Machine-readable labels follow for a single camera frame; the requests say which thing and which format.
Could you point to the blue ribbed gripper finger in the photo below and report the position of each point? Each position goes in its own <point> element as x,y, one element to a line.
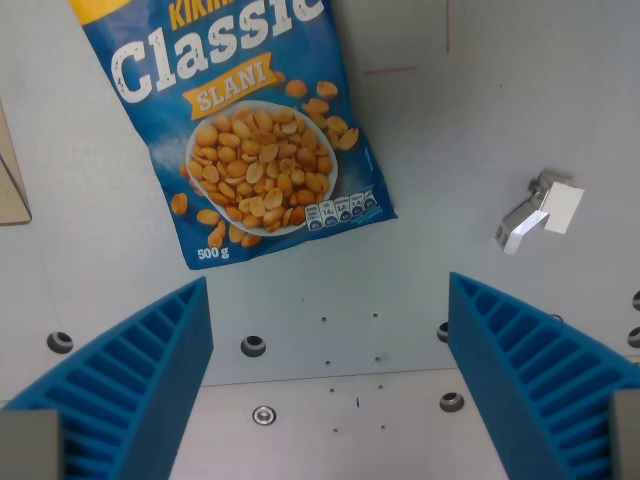
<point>125,380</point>
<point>540,370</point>

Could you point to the silver table screw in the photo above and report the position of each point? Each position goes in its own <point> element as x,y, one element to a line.
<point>263,415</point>

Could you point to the tan cardboard box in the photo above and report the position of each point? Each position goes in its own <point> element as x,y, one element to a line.
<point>11,175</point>

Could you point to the blue peanut snack bag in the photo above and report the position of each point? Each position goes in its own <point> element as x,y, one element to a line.
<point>235,125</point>

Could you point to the small metal bracket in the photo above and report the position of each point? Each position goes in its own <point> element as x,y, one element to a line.
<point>540,210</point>

